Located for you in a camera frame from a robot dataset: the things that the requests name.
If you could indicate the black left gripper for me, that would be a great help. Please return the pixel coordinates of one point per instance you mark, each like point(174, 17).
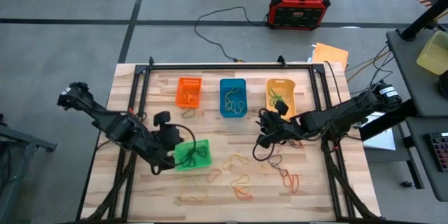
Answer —
point(168, 136)

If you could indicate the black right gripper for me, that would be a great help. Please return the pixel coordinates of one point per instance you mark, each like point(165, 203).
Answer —
point(280, 129)

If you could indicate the green rubber band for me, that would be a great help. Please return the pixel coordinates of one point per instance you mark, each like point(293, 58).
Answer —
point(274, 96)

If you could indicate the yellow rubber band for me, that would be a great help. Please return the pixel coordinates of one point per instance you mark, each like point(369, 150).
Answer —
point(241, 176)
point(231, 92)
point(235, 154)
point(238, 108)
point(206, 192)

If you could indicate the yellow plastic bin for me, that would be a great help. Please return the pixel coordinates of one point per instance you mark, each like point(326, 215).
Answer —
point(290, 91)

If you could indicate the small orange rubber band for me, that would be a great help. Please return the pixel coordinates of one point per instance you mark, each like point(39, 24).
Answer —
point(189, 96)

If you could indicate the green slotted plastic basket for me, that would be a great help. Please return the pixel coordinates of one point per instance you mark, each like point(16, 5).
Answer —
point(210, 161)

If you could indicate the large orange rubber band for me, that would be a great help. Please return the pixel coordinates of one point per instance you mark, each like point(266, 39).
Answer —
point(241, 196)

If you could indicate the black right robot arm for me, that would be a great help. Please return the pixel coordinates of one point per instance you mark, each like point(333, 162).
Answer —
point(332, 119)

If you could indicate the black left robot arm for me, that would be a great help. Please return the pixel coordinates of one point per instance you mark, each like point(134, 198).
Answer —
point(119, 129)

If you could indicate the blue plastic bin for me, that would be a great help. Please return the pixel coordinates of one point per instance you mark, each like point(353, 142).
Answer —
point(241, 84)

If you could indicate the orange plastic basket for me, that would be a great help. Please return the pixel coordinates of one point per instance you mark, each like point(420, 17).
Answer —
point(196, 82)

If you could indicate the orange folder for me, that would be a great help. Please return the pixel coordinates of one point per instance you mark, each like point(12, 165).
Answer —
point(330, 56)

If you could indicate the red portable power station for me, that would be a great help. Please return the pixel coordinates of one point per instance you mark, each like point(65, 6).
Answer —
point(297, 14)

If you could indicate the white paper sheet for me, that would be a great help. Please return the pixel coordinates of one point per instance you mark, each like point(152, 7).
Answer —
point(383, 140)

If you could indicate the black support beam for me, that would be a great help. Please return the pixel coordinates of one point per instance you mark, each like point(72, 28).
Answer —
point(388, 122)

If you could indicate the grey metal stand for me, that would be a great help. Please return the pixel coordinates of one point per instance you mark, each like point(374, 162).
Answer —
point(21, 136)

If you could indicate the grey side table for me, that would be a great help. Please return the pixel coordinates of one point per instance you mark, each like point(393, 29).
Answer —
point(409, 77)

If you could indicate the small black caster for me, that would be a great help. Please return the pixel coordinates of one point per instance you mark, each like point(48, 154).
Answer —
point(406, 183)

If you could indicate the grey desk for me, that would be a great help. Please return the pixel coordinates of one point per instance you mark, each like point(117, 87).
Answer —
point(420, 168)

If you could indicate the black keyboard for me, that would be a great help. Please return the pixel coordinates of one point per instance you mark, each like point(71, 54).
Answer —
point(439, 150)

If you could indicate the translucent yellow container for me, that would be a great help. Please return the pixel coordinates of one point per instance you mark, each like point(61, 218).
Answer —
point(435, 54)

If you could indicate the black pole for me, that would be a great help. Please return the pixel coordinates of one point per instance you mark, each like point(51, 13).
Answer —
point(423, 17)

